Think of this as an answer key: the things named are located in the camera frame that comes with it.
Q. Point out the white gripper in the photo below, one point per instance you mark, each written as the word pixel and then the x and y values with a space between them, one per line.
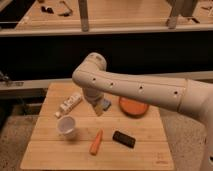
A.
pixel 99 107

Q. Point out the orange ceramic bowl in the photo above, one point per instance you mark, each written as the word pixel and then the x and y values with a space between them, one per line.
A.
pixel 133 108

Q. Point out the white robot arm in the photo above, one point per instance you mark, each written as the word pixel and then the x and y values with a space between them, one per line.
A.
pixel 191 98

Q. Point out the blue sponge block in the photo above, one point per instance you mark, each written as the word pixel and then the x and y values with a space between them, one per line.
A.
pixel 106 104

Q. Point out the white plastic bottle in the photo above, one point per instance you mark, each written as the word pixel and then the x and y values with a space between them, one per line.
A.
pixel 67 105

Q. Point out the black rectangular block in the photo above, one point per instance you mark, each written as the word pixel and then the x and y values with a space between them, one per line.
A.
pixel 124 139

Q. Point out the wooden board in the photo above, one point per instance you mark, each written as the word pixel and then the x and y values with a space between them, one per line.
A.
pixel 47 150

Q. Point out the orange carrot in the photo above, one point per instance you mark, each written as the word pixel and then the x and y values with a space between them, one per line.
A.
pixel 96 143

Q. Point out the metal clamp at left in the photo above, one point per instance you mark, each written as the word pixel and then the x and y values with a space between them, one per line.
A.
pixel 5 79

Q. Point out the black object on far table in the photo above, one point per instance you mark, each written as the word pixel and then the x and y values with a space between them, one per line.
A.
pixel 47 10

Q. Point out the grey metal post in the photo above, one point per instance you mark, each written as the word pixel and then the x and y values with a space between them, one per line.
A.
pixel 176 8
pixel 83 10

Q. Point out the grey metal post right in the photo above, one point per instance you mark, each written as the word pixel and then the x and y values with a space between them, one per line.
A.
pixel 176 8

